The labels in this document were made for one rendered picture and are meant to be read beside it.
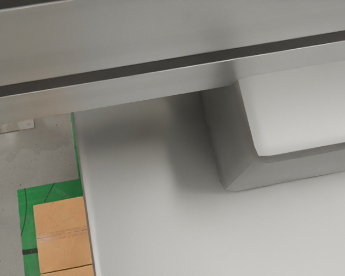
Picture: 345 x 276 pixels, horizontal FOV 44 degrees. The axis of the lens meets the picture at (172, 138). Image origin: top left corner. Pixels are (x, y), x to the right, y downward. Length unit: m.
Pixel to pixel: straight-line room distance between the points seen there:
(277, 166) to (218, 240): 0.07
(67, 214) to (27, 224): 0.67
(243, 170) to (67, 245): 2.46
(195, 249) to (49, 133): 3.12
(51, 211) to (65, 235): 0.17
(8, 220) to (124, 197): 3.07
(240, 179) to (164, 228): 0.06
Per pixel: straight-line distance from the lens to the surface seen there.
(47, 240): 2.63
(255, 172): 0.16
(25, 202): 3.26
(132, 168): 0.22
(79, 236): 2.60
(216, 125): 0.19
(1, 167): 3.36
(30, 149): 3.33
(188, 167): 0.22
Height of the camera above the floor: 3.09
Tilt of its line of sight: 75 degrees down
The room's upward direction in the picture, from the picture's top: 6 degrees clockwise
